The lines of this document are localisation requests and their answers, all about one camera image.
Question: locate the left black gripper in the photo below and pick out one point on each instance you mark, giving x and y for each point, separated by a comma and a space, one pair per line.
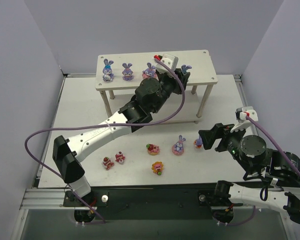
179, 81

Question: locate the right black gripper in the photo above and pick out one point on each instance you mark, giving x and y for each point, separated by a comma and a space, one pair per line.
220, 137

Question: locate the small purple bunny with strawberry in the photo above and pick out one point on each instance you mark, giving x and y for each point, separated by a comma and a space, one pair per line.
185, 68

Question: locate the purple bunny sitting toy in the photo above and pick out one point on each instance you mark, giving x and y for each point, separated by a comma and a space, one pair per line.
127, 72

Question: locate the purple bunny blue bow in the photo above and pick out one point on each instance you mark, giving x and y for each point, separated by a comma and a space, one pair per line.
107, 72

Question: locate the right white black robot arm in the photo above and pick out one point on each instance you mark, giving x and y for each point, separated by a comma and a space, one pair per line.
278, 171

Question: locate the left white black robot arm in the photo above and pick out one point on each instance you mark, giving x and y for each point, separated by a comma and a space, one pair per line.
110, 125

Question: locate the white wooden two-tier shelf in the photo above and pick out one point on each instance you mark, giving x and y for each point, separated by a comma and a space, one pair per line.
117, 93

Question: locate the purple bunny red base toy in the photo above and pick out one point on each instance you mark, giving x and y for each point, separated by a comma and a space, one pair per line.
198, 143

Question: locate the pink bear strawberry donut toy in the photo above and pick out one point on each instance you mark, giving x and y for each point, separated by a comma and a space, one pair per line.
152, 149

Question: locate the pink bear sunflower toy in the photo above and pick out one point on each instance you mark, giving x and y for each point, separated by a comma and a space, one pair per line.
157, 168

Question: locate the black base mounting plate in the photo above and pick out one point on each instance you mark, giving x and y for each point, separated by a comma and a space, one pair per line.
175, 202

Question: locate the pink bear cake toy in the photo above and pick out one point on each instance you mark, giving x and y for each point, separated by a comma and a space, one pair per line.
120, 158

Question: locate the pink strawberry cake toy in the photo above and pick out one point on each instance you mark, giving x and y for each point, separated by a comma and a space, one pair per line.
107, 163

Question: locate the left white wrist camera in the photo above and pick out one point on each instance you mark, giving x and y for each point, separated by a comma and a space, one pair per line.
170, 61

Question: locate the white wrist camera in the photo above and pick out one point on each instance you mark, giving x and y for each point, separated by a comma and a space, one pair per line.
170, 61
241, 115

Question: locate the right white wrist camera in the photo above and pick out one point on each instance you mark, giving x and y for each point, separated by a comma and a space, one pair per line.
241, 115

